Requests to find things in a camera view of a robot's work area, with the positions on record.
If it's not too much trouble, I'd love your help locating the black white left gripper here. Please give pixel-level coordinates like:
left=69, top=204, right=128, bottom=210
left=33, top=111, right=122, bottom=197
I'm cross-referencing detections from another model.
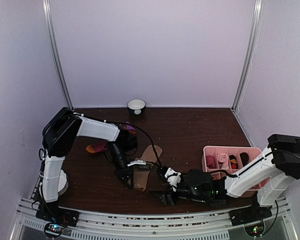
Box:
left=108, top=142, right=134, bottom=190

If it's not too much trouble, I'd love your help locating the tan ribbed sock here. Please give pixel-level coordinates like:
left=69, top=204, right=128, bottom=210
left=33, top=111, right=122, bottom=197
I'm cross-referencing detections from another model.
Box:
left=128, top=145, right=157, bottom=192

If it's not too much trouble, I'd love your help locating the purple orange striped sock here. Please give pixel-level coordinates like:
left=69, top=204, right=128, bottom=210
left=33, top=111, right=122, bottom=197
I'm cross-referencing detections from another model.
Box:
left=86, top=124, right=136, bottom=154

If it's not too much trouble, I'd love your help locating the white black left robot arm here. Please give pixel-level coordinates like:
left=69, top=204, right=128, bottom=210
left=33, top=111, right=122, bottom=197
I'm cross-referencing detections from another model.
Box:
left=39, top=107, right=147, bottom=222

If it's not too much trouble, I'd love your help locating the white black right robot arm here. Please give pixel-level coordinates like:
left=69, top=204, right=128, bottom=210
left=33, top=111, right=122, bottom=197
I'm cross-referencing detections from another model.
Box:
left=150, top=134, right=300, bottom=221

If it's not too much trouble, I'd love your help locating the light pink rolled sock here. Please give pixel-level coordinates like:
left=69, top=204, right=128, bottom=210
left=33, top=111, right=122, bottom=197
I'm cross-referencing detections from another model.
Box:
left=217, top=153, right=230, bottom=169

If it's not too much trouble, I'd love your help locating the pink divided organizer box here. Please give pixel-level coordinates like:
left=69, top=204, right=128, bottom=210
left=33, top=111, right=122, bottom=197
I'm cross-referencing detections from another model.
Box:
left=201, top=145, right=262, bottom=181

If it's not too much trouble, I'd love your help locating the black red rolled sock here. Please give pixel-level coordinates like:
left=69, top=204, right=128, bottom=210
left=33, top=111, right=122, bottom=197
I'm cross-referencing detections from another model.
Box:
left=229, top=154, right=239, bottom=170

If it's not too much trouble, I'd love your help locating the dark brown rolled sock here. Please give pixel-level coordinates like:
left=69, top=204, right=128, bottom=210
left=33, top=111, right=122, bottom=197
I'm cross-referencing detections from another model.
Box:
left=239, top=152, right=250, bottom=167

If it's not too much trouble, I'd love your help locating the white scalloped bowl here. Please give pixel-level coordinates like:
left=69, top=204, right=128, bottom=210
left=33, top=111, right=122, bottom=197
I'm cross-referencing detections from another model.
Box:
left=57, top=169, right=69, bottom=196

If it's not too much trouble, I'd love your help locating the black white small bowl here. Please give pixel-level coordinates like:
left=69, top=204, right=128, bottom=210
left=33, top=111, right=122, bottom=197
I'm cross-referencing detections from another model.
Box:
left=127, top=99, right=146, bottom=116

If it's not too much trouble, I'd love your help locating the right circuit board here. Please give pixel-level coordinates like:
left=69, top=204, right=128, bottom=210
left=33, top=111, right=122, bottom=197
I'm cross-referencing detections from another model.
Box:
left=244, top=222, right=265, bottom=238

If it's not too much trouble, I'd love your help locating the circuit board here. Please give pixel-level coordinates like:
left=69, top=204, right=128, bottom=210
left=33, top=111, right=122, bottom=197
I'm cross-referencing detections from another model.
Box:
left=244, top=222, right=265, bottom=238
left=43, top=222, right=65, bottom=238

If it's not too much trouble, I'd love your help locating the left circuit board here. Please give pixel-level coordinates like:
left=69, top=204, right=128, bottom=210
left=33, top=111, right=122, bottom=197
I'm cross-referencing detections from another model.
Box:
left=43, top=222, right=65, bottom=238

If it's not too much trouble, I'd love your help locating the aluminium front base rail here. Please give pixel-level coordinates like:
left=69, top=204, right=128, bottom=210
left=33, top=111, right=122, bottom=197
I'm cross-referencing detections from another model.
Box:
left=9, top=196, right=298, bottom=240

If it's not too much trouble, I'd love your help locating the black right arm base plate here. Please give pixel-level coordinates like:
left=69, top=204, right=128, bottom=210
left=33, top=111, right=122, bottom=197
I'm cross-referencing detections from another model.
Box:
left=228, top=206, right=272, bottom=226

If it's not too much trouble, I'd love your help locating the aluminium right side rail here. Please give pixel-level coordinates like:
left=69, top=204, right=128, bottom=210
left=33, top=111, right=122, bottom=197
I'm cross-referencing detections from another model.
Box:
left=230, top=108, right=255, bottom=147

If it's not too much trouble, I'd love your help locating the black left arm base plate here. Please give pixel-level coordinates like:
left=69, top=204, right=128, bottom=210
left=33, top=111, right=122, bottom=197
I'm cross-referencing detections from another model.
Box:
left=35, top=208, right=80, bottom=227

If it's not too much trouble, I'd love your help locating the aluminium right corner post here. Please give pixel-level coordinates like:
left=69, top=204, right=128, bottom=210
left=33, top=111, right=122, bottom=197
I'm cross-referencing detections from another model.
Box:
left=231, top=0, right=263, bottom=114

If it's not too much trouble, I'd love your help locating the aluminium corner post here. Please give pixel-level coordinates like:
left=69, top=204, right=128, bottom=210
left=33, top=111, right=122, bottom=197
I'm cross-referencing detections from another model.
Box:
left=42, top=0, right=73, bottom=109
left=231, top=0, right=263, bottom=114

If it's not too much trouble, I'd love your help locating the aluminium left corner post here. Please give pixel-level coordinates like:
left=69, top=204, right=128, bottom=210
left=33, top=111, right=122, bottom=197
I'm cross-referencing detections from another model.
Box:
left=42, top=0, right=73, bottom=109

